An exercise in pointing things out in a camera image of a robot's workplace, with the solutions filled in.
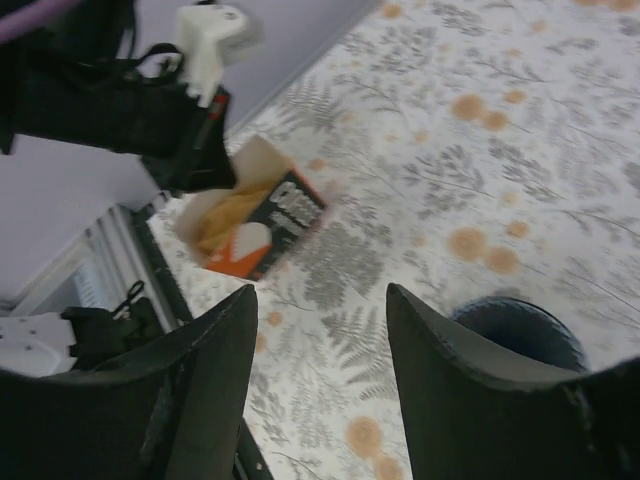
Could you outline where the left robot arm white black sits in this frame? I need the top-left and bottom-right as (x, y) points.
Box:
(1, 1), (260, 377)

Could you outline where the floral pattern table mat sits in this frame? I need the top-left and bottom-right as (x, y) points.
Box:
(229, 1), (639, 479)

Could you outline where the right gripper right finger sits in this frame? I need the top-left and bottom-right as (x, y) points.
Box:
(386, 284), (639, 479)

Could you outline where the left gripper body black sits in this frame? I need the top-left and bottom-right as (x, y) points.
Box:
(1, 44), (229, 165)

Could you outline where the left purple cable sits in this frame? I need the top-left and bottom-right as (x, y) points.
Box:
(0, 0), (81, 44)

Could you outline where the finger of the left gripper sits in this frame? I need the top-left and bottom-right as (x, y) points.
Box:
(140, 99), (236, 195)

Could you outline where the blue plastic cone dripper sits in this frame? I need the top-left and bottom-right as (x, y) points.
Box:
(450, 296), (589, 372)

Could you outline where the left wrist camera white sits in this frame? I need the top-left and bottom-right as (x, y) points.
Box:
(174, 3), (264, 108)

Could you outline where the coffee paper filter box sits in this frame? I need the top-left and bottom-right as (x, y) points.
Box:
(174, 135), (327, 281)

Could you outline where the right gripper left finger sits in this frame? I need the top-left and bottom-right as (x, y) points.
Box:
(1, 285), (258, 479)

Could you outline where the aluminium rail frame front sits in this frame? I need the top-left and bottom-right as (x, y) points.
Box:
(10, 205), (151, 317)

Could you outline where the brown paper coffee filter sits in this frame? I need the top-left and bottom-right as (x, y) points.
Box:
(195, 181), (276, 255)

